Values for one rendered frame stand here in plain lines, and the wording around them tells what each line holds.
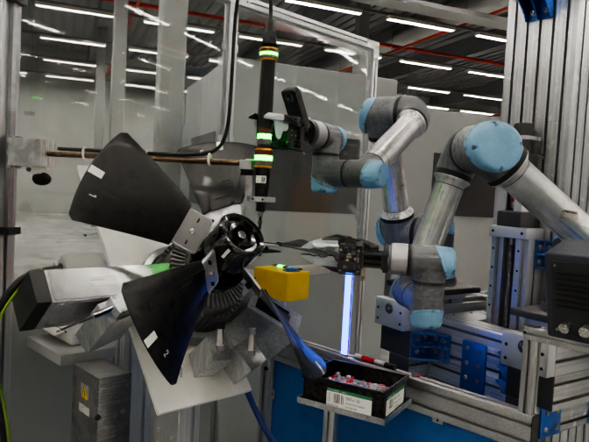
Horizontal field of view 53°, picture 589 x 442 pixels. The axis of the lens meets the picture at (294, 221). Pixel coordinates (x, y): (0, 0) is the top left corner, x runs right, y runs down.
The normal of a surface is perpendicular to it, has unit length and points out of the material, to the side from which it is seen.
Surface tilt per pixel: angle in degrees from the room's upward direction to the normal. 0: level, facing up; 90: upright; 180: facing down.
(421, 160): 90
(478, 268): 90
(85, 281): 50
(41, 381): 90
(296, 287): 90
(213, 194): 54
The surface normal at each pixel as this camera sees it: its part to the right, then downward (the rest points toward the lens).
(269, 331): -0.18, 0.60
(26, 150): -0.18, 0.04
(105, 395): 0.70, 0.07
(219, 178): -0.11, -0.60
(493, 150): 0.04, -0.03
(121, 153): 0.39, -0.26
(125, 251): 0.57, -0.59
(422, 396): -0.71, 0.00
